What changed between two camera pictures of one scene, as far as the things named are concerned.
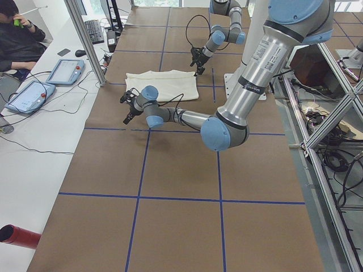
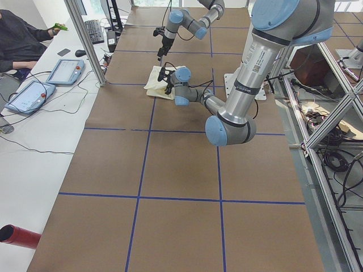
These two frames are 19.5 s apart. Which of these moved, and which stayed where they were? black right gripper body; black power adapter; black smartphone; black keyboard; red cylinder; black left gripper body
Moved: black right gripper body; black left gripper body
Stayed: black power adapter; red cylinder; black keyboard; black smartphone
